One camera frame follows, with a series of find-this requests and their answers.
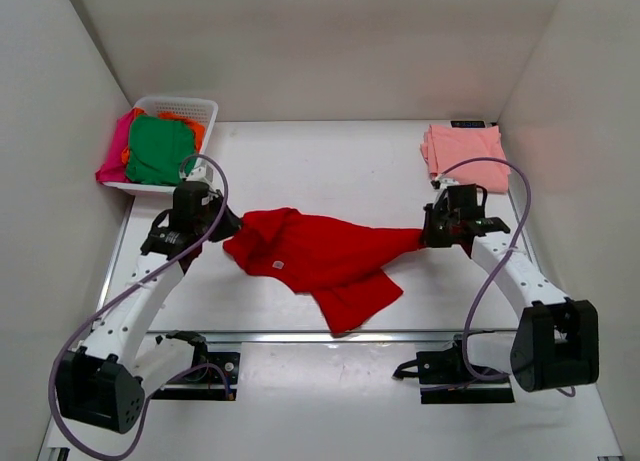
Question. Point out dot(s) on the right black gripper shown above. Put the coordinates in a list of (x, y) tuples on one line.
[(429, 238)]

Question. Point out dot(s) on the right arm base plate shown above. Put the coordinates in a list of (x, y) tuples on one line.
[(443, 379)]

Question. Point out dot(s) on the green t shirt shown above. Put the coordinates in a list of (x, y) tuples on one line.
[(156, 150)]

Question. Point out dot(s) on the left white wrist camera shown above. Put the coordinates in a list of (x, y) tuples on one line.
[(202, 171)]

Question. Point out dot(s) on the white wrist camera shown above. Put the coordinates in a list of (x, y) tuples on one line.
[(440, 183), (202, 171)]

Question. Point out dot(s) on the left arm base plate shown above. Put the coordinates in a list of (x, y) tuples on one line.
[(213, 374)]

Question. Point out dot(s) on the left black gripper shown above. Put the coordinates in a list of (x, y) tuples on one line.
[(231, 224)]

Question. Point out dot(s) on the magenta t shirt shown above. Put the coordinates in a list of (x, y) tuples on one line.
[(113, 168)]

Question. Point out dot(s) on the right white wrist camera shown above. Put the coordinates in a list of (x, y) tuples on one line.
[(440, 183)]

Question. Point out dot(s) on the white plastic basket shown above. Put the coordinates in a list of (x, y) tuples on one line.
[(201, 110)]

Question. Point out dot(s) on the folded pink t shirt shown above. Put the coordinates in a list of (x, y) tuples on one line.
[(443, 147)]

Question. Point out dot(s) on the orange t shirt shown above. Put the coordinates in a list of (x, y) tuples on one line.
[(196, 128)]

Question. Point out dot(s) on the aluminium table rail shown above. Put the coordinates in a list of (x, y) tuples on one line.
[(318, 337)]

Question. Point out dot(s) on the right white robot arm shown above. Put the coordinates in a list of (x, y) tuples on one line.
[(556, 343)]

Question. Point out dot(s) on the red t shirt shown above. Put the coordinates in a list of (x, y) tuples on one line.
[(340, 264)]

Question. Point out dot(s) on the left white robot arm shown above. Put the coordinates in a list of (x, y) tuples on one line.
[(106, 381)]

